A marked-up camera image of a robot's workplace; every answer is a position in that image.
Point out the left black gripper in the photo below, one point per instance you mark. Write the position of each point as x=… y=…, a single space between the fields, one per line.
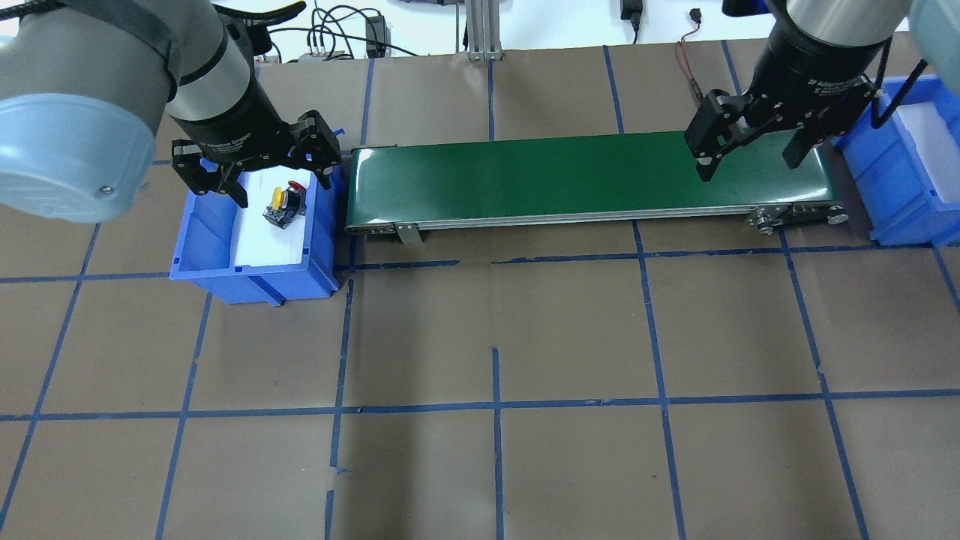
x=231 y=118

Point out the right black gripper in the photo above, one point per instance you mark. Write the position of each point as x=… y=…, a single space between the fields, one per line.
x=814 y=67

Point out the red push button switch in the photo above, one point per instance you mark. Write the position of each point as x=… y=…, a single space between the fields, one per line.
x=297 y=197

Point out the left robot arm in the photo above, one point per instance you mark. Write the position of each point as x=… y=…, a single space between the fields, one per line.
x=85 y=85

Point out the left blue plastic bin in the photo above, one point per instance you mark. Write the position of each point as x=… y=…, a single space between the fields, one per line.
x=236 y=255

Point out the blue plastic bin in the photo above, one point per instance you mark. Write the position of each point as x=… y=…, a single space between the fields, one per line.
x=236 y=255
x=892 y=183

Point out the green conveyor belt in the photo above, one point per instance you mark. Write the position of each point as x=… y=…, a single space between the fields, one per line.
x=405 y=190

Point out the right blue plastic bin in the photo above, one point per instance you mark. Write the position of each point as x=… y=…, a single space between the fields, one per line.
x=892 y=183

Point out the black power adapter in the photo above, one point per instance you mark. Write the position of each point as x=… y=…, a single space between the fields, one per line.
x=376 y=36

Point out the black power brick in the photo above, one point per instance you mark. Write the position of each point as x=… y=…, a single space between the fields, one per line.
x=631 y=10

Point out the white foam pad right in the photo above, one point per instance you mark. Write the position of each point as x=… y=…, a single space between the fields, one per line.
x=937 y=149

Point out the aluminium frame post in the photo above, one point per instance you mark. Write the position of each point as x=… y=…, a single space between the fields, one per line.
x=483 y=42

